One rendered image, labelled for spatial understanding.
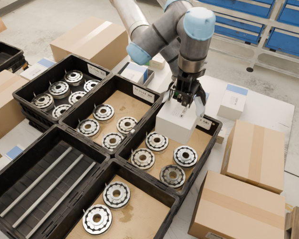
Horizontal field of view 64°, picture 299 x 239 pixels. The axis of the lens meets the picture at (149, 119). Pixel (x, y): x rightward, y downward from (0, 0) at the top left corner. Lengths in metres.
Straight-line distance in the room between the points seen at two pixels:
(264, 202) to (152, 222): 0.42
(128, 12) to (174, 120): 0.37
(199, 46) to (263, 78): 2.40
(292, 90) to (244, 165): 2.01
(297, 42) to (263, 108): 1.38
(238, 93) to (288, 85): 1.63
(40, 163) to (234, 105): 1.01
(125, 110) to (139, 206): 0.49
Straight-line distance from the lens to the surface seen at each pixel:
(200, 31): 0.61
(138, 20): 0.78
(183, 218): 1.10
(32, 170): 1.11
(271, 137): 1.23
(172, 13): 0.70
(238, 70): 3.00
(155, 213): 0.95
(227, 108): 1.38
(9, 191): 1.10
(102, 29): 1.68
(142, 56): 0.71
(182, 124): 0.78
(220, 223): 0.95
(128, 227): 0.94
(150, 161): 1.01
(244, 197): 1.02
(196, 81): 0.76
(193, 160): 1.03
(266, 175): 1.10
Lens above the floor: 1.73
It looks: 50 degrees down
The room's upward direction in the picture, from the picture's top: 3 degrees clockwise
